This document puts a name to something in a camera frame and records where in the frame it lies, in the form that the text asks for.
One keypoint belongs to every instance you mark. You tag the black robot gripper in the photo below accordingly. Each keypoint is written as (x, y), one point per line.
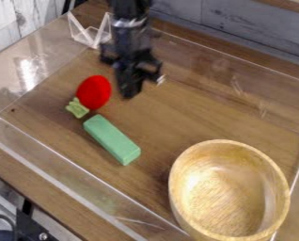
(127, 50)

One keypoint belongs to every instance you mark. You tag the red plush strawberry toy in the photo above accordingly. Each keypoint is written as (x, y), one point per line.
(91, 96)

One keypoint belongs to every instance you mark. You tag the clear acrylic front barrier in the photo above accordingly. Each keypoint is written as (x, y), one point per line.
(88, 206)

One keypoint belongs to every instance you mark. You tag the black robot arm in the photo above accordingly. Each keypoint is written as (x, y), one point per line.
(130, 9)

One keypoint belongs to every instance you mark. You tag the clear acrylic corner bracket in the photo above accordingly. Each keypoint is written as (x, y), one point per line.
(91, 36)

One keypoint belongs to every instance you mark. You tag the green rectangular block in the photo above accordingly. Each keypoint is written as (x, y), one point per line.
(116, 143)

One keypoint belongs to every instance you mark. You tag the black clamp with screw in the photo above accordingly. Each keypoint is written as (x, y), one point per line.
(29, 230)

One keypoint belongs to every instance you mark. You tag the wooden bowl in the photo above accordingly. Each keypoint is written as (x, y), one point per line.
(228, 192)

